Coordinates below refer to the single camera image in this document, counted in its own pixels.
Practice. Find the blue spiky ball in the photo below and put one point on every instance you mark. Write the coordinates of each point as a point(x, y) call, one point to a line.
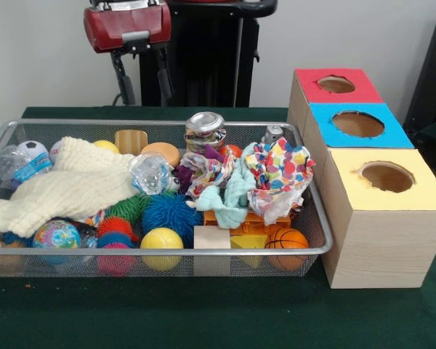
point(170, 214)

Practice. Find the shallow clear mesh bin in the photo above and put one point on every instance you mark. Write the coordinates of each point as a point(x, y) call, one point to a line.
point(40, 131)

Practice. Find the globe print ball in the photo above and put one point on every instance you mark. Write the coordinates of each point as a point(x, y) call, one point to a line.
point(56, 234)

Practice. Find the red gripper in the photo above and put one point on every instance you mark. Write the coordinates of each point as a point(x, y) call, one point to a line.
point(109, 29)

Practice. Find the light teal cloth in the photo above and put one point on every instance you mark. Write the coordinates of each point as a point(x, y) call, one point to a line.
point(236, 181)

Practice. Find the crushed bottle with blue label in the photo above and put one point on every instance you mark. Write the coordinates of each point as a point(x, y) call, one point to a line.
point(29, 165)
point(150, 174)

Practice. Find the colourful spotted cloth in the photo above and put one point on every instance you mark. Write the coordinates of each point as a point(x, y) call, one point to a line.
point(279, 167)

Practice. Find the cream knitted cloth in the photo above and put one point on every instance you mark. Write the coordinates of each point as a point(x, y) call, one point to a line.
point(65, 185)

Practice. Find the black stand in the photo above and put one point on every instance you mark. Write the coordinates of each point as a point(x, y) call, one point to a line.
point(432, 72)

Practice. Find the wooden box with three holes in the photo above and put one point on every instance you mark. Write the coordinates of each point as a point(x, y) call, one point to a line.
point(385, 247)

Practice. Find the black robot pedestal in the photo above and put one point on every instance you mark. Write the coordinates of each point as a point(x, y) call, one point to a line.
point(210, 54)

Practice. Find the yellow ball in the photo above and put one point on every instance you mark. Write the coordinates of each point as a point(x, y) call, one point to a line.
point(161, 238)

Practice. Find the crushed silver metal can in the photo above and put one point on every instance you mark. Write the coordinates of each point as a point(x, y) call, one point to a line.
point(203, 127)

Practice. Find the black and white soccer ball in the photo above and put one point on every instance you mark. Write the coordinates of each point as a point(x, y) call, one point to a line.
point(32, 147)

